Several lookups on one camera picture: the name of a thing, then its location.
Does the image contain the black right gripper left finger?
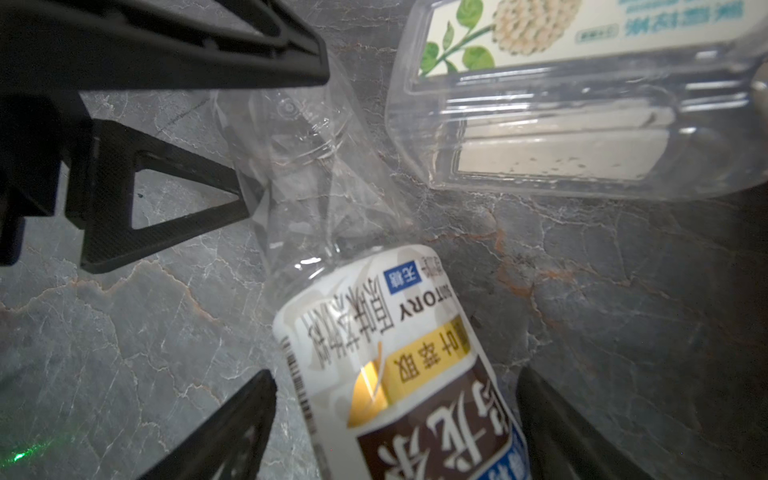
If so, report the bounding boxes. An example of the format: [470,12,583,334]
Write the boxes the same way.
[142,369,277,480]

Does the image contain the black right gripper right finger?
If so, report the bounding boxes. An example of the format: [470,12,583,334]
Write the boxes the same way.
[516,367,651,480]

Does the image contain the grey label small bottle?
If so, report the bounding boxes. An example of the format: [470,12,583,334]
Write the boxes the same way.
[212,59,531,479]

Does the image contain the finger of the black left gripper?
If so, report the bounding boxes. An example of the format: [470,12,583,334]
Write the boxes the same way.
[65,120,248,274]
[1,1,330,94]

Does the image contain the crushed clear bottle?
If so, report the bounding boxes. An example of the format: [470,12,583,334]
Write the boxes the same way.
[385,1,767,201]

